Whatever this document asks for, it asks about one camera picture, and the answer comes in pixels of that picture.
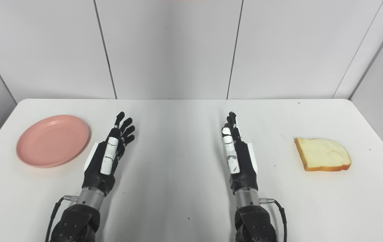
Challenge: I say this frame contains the slice of white bread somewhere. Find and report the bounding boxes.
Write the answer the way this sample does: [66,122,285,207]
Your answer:
[294,137,352,172]

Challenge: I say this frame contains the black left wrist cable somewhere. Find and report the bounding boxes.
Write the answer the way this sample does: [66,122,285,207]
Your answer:
[45,195,78,242]

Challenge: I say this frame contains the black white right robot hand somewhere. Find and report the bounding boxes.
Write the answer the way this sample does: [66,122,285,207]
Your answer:
[221,112,259,195]

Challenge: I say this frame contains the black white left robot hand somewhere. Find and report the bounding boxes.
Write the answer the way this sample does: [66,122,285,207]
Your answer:
[82,112,136,197]

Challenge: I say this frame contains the pink round plate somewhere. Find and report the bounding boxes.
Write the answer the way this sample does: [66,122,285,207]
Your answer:
[16,115,91,168]

